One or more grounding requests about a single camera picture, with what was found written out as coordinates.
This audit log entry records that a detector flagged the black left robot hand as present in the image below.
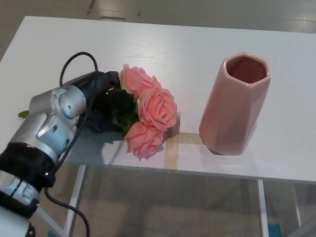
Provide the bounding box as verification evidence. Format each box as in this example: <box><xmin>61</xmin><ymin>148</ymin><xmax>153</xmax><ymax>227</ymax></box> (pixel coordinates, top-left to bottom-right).
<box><xmin>71</xmin><ymin>70</ymin><xmax>124</xmax><ymax>134</ymax></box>

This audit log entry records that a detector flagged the pink artificial rose bouquet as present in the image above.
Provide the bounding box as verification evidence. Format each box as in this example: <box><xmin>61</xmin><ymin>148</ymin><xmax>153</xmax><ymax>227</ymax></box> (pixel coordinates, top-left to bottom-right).
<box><xmin>17</xmin><ymin>63</ymin><xmax>178</xmax><ymax>161</ymax></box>

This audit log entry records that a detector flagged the pink faceted ceramic vase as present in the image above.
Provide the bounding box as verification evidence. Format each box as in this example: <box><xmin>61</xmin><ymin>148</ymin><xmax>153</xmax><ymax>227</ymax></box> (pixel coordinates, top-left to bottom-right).
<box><xmin>198</xmin><ymin>51</ymin><xmax>272</xmax><ymax>156</ymax></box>

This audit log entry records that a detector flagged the short beige masking tape strip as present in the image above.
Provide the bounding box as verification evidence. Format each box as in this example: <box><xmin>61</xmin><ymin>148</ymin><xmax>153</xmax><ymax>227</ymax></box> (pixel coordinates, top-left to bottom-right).
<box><xmin>170</xmin><ymin>132</ymin><xmax>201</xmax><ymax>144</ymax></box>

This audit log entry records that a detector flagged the white metal table leg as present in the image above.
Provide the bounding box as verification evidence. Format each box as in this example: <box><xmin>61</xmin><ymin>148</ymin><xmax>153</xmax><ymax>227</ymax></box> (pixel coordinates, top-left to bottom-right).
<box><xmin>64</xmin><ymin>164</ymin><xmax>87</xmax><ymax>237</ymax></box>
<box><xmin>292</xmin><ymin>184</ymin><xmax>303</xmax><ymax>228</ymax></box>
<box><xmin>257</xmin><ymin>179</ymin><xmax>270</xmax><ymax>237</ymax></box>

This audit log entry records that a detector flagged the teal floor tape piece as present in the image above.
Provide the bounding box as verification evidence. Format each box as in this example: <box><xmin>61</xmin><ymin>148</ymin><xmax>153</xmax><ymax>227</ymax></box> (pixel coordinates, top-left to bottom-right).
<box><xmin>268</xmin><ymin>223</ymin><xmax>280</xmax><ymax>237</ymax></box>

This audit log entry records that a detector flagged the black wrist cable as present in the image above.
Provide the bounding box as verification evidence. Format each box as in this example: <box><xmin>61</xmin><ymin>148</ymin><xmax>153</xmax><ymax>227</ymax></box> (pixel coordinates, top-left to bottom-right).
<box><xmin>43</xmin><ymin>51</ymin><xmax>100</xmax><ymax>237</ymax></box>

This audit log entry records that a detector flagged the light blue metal frame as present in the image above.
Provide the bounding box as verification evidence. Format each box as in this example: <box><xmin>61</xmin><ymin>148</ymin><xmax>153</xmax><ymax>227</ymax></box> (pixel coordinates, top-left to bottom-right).
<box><xmin>34</xmin><ymin>206</ymin><xmax>65</xmax><ymax>237</ymax></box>

